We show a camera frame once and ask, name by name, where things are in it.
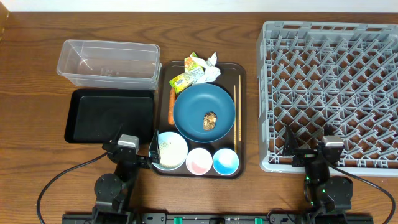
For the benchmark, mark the blue cup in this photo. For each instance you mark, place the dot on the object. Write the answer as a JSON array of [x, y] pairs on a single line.
[[225, 161]]

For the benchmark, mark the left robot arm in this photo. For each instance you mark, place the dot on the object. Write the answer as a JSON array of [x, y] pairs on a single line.
[[113, 191]]

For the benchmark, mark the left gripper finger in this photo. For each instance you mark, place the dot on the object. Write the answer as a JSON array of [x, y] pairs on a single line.
[[114, 139], [154, 153]]

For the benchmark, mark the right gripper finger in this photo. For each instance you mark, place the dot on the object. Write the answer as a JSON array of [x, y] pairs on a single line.
[[290, 145], [328, 130]]

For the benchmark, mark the right wooden chopstick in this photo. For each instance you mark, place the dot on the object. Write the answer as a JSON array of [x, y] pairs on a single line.
[[239, 108]]

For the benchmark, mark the clear plastic bin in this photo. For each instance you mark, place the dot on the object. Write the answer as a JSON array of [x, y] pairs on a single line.
[[108, 64]]

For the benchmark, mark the orange carrot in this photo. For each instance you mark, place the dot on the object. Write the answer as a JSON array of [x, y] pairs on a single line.
[[172, 99]]

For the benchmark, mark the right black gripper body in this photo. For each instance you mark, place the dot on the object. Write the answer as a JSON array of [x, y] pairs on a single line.
[[304, 157]]

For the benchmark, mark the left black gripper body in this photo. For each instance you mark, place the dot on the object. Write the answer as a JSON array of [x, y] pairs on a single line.
[[124, 170]]

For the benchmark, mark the pink cup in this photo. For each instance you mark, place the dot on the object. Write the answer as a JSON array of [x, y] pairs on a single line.
[[199, 161]]

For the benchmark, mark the dark brown serving tray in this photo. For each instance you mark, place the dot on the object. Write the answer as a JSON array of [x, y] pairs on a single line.
[[229, 77]]

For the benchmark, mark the white tissue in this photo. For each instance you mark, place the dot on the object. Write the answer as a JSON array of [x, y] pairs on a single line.
[[211, 71]]

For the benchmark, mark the light blue rice bowl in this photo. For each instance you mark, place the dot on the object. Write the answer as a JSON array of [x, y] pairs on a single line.
[[173, 150]]

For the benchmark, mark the grey dishwasher rack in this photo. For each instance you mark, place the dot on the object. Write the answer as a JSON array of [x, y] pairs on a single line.
[[318, 75]]

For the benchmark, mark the brown food scrap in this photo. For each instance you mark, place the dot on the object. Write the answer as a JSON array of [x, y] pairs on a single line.
[[209, 121]]

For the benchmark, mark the wooden chopstick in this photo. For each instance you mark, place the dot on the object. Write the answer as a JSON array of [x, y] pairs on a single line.
[[235, 120], [239, 108]]

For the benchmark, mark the large blue plate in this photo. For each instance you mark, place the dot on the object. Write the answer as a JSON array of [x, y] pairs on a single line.
[[194, 103]]

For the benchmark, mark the black plastic bin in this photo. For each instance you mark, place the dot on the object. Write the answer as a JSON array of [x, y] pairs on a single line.
[[97, 115]]

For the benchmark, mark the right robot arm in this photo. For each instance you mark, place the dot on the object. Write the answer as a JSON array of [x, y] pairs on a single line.
[[329, 196]]

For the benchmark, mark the yellow green snack wrapper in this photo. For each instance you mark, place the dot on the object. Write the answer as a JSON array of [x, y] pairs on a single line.
[[192, 72]]

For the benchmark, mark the left wooden chopstick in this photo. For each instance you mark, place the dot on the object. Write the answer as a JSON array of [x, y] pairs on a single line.
[[235, 120]]

